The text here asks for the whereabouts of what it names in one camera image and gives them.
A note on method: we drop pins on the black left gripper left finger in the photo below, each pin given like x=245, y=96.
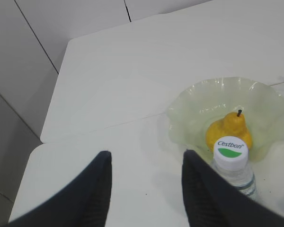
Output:
x=84, y=202

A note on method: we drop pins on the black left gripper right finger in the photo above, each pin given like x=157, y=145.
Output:
x=210, y=201

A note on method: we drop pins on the clear water bottle green label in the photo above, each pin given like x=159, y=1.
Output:
x=230, y=161

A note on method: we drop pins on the yellow pear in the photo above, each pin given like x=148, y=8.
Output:
x=233, y=124

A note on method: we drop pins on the green wavy glass plate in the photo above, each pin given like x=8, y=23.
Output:
x=201, y=104

